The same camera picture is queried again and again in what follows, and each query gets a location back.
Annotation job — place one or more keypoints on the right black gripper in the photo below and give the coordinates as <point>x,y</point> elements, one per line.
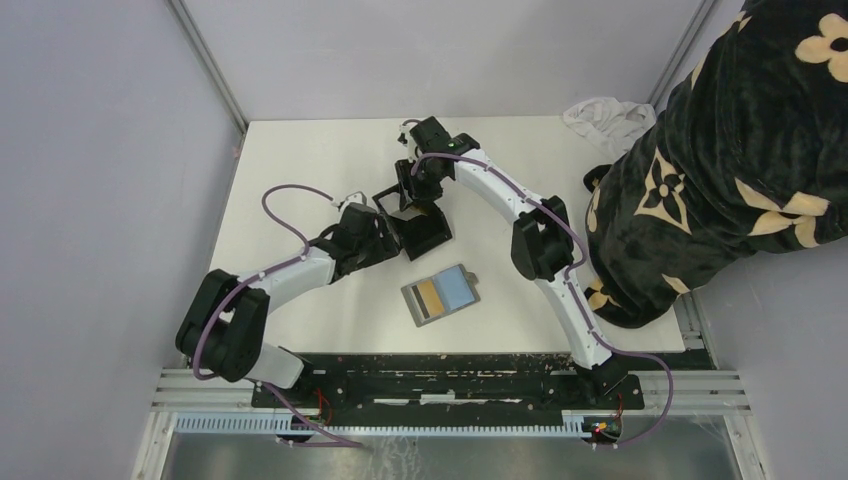
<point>409,189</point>

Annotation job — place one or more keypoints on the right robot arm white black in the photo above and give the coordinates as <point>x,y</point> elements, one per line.
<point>544,248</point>

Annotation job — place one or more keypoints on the grey leather card holder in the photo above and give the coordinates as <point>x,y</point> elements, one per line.
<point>457,287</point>

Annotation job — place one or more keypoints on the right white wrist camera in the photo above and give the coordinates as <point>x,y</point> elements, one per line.
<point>404,131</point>

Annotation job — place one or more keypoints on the stack of credit cards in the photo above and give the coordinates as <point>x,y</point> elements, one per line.
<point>408,214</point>

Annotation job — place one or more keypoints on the aluminium frame rail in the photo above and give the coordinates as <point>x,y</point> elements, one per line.
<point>684,393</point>

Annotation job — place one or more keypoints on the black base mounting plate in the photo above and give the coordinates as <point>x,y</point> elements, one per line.
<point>474,390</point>

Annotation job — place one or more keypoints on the white crumpled cloth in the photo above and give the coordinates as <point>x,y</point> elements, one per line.
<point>610,125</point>

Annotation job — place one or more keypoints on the grey slotted cable duct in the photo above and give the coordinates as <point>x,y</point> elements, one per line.
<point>286,424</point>

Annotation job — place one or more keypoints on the black floral plush blanket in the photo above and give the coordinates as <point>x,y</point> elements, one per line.
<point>749,156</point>

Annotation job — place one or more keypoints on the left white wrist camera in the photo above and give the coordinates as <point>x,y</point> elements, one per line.
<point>355,198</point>

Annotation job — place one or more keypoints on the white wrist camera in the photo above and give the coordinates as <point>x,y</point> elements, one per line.
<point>355,198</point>
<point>404,131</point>

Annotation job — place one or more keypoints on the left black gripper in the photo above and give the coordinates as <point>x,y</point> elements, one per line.
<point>386,246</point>

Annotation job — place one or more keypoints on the gold credit card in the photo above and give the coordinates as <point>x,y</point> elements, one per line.
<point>430,302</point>

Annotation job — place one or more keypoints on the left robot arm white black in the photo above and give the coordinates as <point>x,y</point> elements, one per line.
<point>223,332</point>

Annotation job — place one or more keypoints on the black plastic card box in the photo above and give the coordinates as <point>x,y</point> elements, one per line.
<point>419,236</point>

